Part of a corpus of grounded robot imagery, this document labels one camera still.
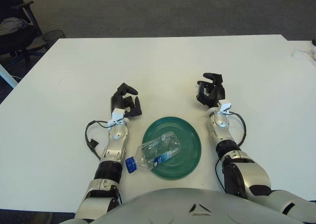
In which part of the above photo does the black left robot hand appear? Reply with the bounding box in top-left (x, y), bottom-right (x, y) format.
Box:
top-left (110, 82), bottom-right (143, 118)

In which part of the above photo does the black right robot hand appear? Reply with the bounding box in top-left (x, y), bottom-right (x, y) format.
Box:
top-left (195, 72), bottom-right (227, 109)

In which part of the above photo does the clear bottle blue cap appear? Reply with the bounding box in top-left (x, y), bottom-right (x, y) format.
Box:
top-left (125, 132), bottom-right (181, 175)

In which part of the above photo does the green ridged plate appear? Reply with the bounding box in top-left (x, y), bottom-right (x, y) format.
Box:
top-left (142, 116), bottom-right (202, 180)

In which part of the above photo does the black mesh wastebasket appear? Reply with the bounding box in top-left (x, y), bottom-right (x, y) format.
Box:
top-left (41, 30), bottom-right (66, 49)

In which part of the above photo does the white desk leg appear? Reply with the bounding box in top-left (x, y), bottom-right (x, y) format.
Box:
top-left (0, 63), bottom-right (18, 89)

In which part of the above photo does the silver robot torso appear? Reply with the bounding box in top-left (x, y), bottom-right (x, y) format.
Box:
top-left (66, 187), bottom-right (307, 224)

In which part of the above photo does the black office chair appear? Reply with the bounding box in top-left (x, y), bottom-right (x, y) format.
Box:
top-left (0, 0), bottom-right (47, 69)

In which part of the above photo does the grey cloth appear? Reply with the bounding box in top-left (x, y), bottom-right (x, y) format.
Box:
top-left (0, 17), bottom-right (28, 32)

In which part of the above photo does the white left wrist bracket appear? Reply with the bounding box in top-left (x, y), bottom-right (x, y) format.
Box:
top-left (107, 108), bottom-right (126, 126)

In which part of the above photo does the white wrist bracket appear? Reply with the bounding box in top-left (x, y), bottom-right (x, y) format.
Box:
top-left (217, 99), bottom-right (234, 116)
top-left (107, 108), bottom-right (126, 126)

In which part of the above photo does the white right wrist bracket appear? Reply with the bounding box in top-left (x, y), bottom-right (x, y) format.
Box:
top-left (217, 99), bottom-right (234, 116)

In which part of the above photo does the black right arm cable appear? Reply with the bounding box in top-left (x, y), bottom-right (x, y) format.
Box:
top-left (214, 111), bottom-right (247, 191)

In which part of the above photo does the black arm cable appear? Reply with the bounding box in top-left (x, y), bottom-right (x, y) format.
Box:
top-left (214, 111), bottom-right (247, 191)
top-left (84, 120), bottom-right (117, 160)

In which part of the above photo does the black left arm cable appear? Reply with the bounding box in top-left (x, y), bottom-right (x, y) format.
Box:
top-left (84, 120), bottom-right (117, 160)

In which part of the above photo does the thin white cable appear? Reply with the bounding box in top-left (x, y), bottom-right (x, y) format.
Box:
top-left (291, 48), bottom-right (316, 59)

